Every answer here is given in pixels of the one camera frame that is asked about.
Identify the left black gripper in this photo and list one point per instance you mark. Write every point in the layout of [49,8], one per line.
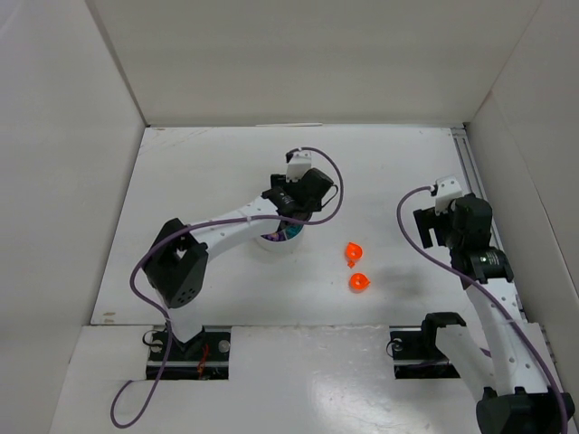
[298,216]

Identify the orange round lego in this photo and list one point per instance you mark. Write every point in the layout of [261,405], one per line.
[353,251]
[359,282]

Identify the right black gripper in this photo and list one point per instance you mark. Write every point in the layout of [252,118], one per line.
[428,227]

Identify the orange round lego front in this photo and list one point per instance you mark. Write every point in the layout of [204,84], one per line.
[359,282]

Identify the aluminium rail right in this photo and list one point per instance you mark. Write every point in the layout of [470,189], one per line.
[479,264]

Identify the teal square lego brick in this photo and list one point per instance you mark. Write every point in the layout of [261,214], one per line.
[293,231]

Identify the white divided round container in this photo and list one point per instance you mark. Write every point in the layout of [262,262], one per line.
[286,246]

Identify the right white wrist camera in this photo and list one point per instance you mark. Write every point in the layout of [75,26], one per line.
[444,191]

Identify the purple butterfly lego brick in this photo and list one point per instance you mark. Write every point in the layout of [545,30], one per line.
[278,236]

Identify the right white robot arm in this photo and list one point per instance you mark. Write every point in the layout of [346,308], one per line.
[514,390]

